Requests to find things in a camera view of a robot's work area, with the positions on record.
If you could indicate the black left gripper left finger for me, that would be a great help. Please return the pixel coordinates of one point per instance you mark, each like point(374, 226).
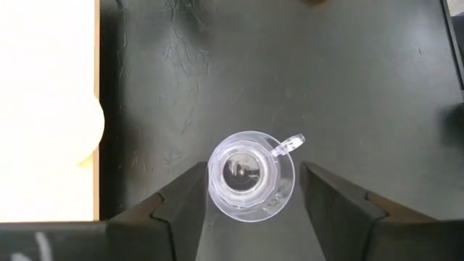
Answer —
point(108, 239)

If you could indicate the peach ceramic mug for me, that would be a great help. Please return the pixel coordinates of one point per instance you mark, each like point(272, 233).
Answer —
point(92, 130)

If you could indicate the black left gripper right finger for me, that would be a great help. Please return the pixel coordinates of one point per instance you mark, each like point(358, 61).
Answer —
point(362, 232)

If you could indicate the light wooden board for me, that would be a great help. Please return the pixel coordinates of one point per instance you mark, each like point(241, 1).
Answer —
point(43, 108)

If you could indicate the clear glass cup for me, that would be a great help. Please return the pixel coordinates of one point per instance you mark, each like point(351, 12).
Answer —
point(250, 174)

